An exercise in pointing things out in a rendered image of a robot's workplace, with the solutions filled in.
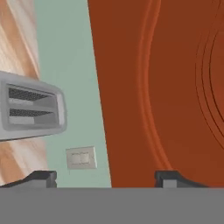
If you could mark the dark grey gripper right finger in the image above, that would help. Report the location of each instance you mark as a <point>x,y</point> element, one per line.
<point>169,179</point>

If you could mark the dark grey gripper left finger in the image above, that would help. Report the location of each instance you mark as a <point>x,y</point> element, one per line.
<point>43,178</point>

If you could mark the reddish-brown wooden cabinet side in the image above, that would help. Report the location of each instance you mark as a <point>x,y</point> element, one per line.
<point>163,93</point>

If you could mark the silver toaster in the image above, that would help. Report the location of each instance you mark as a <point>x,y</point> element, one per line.
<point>32,107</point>

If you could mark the grey wall light switch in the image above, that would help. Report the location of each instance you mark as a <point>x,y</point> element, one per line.
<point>81,157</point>

